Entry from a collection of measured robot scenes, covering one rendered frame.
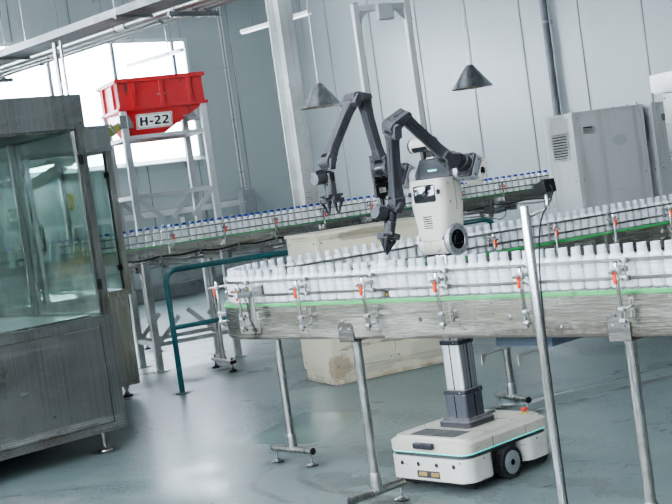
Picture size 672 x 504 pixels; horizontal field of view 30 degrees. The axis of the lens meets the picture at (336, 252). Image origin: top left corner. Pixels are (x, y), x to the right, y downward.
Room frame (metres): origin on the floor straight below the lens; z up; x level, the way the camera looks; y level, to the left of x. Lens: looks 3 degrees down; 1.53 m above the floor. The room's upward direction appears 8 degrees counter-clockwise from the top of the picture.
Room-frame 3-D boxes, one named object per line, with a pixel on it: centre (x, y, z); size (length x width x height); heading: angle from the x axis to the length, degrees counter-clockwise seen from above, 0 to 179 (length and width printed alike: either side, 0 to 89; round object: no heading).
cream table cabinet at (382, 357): (10.10, -0.22, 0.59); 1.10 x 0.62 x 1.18; 115
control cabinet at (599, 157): (11.59, -2.51, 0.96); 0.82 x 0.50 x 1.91; 115
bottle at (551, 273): (4.93, -0.84, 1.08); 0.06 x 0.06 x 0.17
